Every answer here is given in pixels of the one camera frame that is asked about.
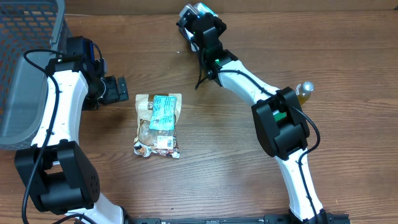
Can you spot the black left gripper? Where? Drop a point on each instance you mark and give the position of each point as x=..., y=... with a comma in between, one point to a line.
x=114, y=95

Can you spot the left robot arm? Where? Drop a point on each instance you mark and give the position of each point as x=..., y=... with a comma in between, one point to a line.
x=57, y=175

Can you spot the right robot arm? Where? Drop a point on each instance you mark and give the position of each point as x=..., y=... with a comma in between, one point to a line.
x=282, y=128

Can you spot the grey plastic mesh basket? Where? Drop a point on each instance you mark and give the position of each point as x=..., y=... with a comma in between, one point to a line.
x=32, y=32

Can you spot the green lid white jar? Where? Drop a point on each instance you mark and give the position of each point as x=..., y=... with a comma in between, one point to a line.
x=279, y=115

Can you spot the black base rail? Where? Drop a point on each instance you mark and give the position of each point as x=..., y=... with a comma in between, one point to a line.
x=211, y=221

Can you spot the colourful snack packet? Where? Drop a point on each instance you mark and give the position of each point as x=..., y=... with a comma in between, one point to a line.
x=147, y=151

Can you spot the white barcode scanner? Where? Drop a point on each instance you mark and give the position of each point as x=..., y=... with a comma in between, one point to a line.
x=190, y=38

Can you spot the yellow Vim dish soap bottle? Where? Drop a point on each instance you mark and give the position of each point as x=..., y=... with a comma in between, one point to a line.
x=304, y=91

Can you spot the green wet wipes pack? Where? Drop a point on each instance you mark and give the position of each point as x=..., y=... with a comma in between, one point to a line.
x=162, y=118

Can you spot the brown Pantree bag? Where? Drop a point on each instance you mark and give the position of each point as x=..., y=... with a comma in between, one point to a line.
x=151, y=137

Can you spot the green Kleenex tissue pack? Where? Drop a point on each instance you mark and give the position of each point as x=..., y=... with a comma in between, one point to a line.
x=203, y=9

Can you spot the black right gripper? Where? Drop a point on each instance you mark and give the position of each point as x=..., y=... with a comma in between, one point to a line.
x=185, y=23

